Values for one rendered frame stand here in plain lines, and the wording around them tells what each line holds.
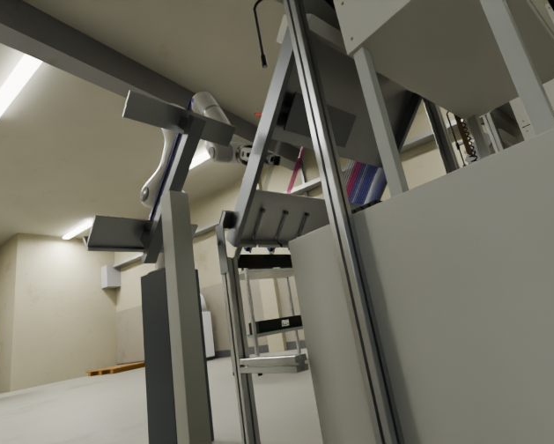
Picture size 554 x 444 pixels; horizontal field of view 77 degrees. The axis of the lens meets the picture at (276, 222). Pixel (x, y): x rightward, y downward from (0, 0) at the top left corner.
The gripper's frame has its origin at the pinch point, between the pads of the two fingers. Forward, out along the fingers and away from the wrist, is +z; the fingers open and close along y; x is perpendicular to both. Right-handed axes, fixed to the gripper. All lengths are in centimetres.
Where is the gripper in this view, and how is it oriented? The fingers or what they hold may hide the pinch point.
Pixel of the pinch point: (273, 159)
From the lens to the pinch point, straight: 124.5
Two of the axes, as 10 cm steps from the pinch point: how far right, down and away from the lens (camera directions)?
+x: -2.0, 9.7, 1.5
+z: 6.0, 2.5, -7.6
